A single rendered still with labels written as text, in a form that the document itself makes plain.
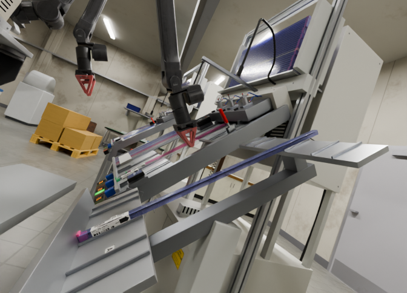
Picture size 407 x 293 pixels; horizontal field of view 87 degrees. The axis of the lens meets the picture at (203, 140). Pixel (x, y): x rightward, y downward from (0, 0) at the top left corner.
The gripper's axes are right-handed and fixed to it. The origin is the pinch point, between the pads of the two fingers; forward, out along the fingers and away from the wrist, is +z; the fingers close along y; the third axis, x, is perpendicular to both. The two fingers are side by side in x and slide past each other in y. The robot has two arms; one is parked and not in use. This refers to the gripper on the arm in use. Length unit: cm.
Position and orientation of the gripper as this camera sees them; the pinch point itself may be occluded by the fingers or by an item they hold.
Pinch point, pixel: (191, 144)
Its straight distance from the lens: 83.1
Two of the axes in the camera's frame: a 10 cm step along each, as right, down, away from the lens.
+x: -8.6, 3.5, -3.7
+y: -4.2, -0.8, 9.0
